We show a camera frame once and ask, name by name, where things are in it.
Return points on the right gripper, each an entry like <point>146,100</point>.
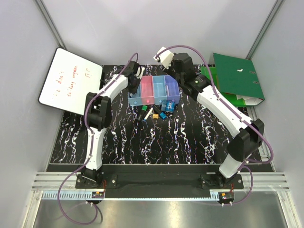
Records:
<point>172,64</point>

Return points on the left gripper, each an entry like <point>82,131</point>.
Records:
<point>134,90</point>

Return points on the pink bin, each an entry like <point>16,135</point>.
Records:
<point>147,94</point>

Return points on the light blue bin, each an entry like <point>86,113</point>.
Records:
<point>134,99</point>

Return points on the purple bin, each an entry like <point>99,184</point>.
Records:
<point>172,88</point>

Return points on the light blue capped marker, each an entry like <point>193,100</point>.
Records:
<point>148,113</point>

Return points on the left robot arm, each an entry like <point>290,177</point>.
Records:
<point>98,116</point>

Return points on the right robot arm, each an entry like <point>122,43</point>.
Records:
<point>246,133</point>

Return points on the green capped black highlighter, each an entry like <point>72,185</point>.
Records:
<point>142,113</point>

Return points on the orange eraser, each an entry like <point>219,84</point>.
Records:
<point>155,116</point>

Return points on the blue capped black marker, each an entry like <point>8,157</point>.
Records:
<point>159,112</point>

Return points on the white dry-erase board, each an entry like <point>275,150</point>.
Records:
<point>69,79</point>

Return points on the green plastic folder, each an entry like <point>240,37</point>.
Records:
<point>230,97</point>

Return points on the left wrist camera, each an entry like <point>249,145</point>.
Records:
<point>140,72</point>

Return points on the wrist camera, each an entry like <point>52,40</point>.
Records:
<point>140,72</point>
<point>165,58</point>

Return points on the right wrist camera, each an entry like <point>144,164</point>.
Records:
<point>165,58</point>

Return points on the green ring binder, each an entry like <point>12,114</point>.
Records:
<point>238,76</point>

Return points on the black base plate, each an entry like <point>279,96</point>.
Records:
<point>195,175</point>

